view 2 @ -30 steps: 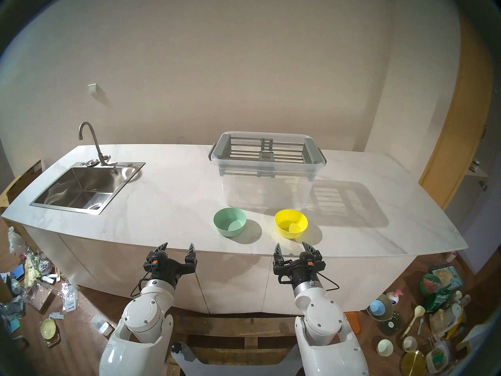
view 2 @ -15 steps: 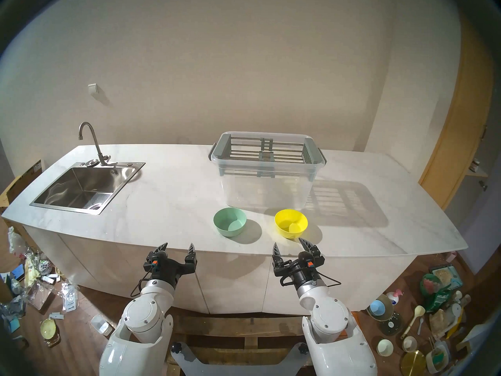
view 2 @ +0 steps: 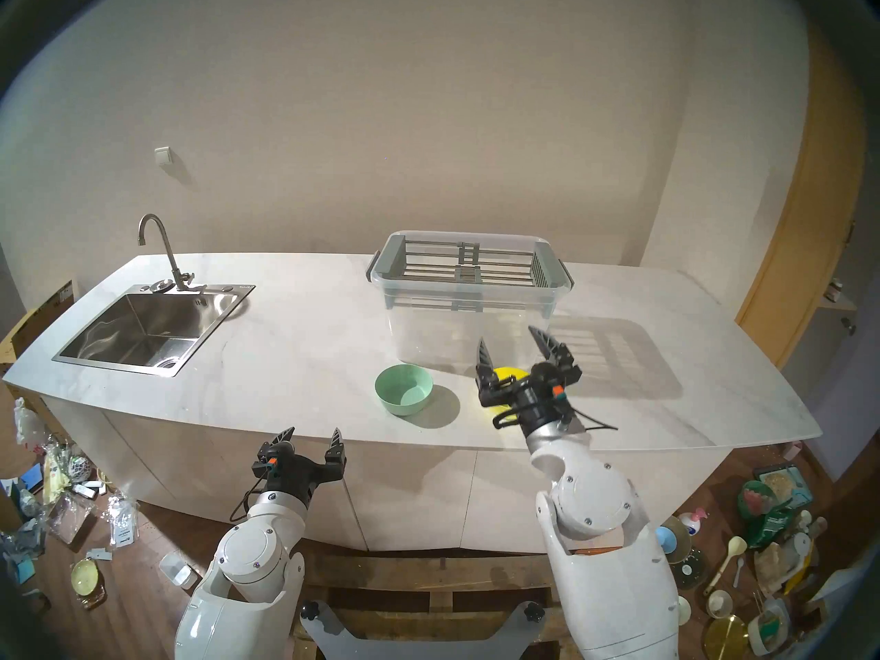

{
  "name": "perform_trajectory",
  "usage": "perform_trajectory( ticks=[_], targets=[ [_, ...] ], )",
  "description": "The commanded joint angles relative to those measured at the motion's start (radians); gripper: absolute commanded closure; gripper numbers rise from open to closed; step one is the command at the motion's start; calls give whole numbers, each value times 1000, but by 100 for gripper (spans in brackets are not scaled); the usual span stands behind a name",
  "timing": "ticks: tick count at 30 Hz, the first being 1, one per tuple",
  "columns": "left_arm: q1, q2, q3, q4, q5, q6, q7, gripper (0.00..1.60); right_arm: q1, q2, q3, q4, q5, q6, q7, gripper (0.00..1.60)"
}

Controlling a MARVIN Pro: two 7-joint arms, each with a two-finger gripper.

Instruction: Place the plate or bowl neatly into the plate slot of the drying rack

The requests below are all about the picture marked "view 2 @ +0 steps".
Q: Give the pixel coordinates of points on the clear bag with label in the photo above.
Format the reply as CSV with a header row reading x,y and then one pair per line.
x,y
122,522

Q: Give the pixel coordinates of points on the cream wooden spoon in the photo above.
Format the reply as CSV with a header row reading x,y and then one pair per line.
x,y
734,547

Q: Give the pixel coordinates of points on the white counter cabinet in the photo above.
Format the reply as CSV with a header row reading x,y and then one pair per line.
x,y
412,493

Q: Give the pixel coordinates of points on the green snack bag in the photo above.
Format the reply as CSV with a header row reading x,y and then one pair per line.
x,y
766,518

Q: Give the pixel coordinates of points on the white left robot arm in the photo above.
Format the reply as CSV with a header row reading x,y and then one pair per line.
x,y
251,555

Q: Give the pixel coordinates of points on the wooden door frame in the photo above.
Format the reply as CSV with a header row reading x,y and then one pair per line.
x,y
804,253

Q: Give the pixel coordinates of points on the teal food tray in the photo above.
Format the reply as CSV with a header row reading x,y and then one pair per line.
x,y
784,485

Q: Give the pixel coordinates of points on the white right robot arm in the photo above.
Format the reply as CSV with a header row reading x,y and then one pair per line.
x,y
591,500

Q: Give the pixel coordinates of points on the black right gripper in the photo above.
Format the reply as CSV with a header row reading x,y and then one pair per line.
x,y
526,399

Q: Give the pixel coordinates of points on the white cup green contents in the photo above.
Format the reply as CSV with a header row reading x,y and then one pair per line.
x,y
770,628

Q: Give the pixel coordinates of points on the crumpled clear bag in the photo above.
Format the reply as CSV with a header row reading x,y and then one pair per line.
x,y
71,518

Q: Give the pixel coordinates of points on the small white spoon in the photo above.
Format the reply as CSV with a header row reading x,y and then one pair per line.
x,y
738,570

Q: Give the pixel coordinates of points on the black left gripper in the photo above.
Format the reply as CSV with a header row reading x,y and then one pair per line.
x,y
302,476

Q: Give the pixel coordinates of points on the wooden wall shelf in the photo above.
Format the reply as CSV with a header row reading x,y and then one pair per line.
x,y
839,304

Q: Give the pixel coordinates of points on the clear plastic storage box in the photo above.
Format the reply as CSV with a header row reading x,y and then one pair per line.
x,y
467,335

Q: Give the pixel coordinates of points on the yellow snack bag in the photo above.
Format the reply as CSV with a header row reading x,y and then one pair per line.
x,y
56,476

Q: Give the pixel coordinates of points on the white label card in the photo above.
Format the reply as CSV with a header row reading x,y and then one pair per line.
x,y
99,555

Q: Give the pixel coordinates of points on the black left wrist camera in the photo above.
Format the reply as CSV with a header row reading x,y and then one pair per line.
x,y
269,465

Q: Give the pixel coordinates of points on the white net ball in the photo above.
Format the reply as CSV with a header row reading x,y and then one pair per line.
x,y
80,466

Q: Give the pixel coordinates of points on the white wall switch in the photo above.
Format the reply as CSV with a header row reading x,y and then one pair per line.
x,y
162,155

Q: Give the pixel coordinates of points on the mint green bowl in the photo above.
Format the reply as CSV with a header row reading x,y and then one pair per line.
x,y
404,390

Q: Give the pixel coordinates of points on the brown cardboard box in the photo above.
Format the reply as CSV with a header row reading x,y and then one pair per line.
x,y
38,322

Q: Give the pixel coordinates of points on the small pink cup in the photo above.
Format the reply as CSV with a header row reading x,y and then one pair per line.
x,y
793,450

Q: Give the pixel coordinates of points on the gold round plate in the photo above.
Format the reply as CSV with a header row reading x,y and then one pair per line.
x,y
725,639

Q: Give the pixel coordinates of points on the teal small box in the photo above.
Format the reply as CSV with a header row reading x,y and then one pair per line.
x,y
25,569

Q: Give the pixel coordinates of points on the black base knob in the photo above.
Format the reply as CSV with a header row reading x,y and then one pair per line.
x,y
534,611
310,610

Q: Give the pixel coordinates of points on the white bottle pink cap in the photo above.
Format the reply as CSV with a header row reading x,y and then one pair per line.
x,y
691,523

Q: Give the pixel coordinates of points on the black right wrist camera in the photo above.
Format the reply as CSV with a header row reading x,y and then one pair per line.
x,y
558,392

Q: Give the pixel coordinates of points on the small dark jar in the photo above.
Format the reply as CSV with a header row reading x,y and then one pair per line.
x,y
834,292

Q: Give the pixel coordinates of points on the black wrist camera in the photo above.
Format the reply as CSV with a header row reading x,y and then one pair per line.
x,y
269,465
558,392

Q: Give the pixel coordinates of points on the stainless steel sink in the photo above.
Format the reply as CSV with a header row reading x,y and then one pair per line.
x,y
148,325

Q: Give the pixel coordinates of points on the small white bowl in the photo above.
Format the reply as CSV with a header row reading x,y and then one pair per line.
x,y
683,610

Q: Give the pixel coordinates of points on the blue flat packet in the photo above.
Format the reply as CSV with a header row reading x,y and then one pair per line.
x,y
31,476

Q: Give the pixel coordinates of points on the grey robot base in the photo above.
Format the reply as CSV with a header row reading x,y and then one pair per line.
x,y
412,648

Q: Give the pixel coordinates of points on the white plastic bag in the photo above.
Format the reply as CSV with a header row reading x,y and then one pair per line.
x,y
27,425

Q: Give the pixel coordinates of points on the chrome gooseneck faucet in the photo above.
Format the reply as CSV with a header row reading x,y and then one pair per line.
x,y
170,253

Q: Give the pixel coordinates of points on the light blue plate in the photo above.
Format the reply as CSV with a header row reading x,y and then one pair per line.
x,y
665,538

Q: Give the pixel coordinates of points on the grey metal drying rack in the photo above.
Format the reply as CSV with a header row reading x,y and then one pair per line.
x,y
474,256

